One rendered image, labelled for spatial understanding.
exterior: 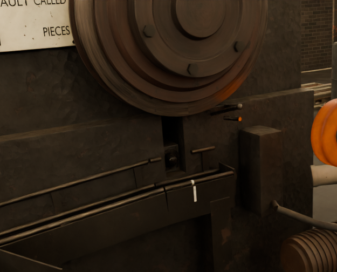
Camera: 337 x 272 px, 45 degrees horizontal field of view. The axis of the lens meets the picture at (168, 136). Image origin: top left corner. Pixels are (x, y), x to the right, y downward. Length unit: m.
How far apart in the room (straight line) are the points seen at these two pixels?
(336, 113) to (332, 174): 0.25
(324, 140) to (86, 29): 0.55
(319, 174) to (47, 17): 0.78
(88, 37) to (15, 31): 0.19
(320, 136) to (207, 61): 0.29
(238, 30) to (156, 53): 0.20
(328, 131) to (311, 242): 0.32
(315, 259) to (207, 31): 0.62
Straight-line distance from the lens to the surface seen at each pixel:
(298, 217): 1.13
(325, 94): 5.52
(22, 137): 0.96
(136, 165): 1.02
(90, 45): 0.87
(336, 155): 0.97
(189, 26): 0.84
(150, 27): 0.81
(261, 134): 1.08
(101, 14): 0.86
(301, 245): 1.11
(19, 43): 0.98
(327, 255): 1.13
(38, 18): 0.98
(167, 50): 0.83
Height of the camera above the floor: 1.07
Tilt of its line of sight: 14 degrees down
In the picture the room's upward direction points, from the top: 5 degrees counter-clockwise
